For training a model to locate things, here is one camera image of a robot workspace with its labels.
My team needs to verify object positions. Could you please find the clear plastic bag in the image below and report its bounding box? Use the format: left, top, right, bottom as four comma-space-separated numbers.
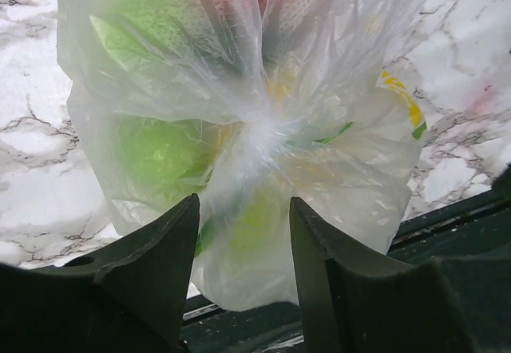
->
57, 0, 426, 311

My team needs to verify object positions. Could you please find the green fake fruit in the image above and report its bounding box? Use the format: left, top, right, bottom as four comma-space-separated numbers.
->
116, 117, 214, 207

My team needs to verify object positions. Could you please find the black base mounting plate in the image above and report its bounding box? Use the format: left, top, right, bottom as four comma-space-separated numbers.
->
181, 172, 510, 352

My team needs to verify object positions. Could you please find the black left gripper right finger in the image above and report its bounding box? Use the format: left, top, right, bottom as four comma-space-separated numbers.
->
290, 197, 510, 352

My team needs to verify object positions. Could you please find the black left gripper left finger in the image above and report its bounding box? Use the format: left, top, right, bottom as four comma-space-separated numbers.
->
1, 195, 200, 352

